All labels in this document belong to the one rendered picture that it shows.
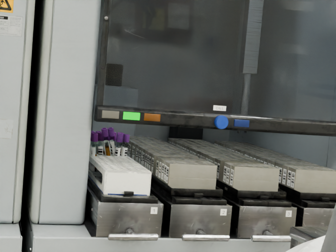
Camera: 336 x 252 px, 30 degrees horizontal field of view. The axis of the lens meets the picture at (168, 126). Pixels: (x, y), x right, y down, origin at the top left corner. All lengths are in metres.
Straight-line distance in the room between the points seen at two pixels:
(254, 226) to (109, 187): 0.33
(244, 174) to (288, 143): 0.41
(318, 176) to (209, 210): 0.31
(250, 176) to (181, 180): 0.17
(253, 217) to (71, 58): 0.51
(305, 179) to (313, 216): 0.10
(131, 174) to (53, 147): 0.17
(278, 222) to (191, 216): 0.20
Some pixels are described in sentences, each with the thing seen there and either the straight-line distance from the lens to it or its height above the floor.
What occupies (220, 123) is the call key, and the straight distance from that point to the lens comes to 1.37.
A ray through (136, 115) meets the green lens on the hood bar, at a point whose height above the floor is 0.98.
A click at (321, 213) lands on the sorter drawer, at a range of 1.45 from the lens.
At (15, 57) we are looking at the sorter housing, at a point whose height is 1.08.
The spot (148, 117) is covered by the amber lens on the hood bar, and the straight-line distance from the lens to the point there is 1.33.
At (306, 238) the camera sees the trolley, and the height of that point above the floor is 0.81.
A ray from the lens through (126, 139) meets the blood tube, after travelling 1.54.
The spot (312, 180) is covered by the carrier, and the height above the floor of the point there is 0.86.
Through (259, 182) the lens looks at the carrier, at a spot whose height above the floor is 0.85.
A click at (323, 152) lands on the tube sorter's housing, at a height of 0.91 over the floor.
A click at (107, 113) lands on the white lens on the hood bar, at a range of 1.31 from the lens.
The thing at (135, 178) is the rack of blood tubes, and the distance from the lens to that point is 1.32.
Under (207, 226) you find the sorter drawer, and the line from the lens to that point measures 1.34.
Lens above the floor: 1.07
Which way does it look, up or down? 4 degrees down
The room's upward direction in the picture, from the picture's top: 5 degrees clockwise
